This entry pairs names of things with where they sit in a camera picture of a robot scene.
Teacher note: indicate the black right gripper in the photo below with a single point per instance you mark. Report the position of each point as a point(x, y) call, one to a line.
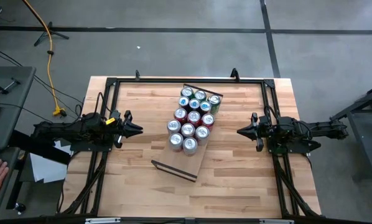
point(268, 129)

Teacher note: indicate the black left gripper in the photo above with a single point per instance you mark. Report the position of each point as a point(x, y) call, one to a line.
point(117, 129)

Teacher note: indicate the silver can with red circle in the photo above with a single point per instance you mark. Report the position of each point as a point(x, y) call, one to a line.
point(173, 125)

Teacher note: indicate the plain silver soda can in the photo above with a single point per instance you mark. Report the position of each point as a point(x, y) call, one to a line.
point(176, 138)

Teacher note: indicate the silver can with red lettering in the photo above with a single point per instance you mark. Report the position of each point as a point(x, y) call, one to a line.
point(202, 132)

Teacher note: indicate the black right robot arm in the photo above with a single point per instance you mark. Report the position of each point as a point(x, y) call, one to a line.
point(323, 129)

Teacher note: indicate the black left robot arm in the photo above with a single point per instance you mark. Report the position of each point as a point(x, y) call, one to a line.
point(64, 128)

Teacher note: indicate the black table clamp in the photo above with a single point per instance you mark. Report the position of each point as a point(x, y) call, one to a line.
point(234, 73)
point(137, 74)

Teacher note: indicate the white paper sheets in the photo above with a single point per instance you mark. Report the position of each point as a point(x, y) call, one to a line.
point(46, 169)

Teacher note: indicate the grey side table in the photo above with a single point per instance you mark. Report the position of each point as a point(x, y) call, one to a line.
point(15, 102)

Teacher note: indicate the black tripod stand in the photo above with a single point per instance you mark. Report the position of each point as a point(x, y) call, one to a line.
point(50, 31)

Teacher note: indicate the black clamp tool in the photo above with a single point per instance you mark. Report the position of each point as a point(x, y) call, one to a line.
point(5, 86)

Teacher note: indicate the black table frame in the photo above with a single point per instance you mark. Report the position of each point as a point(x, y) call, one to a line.
point(161, 80)

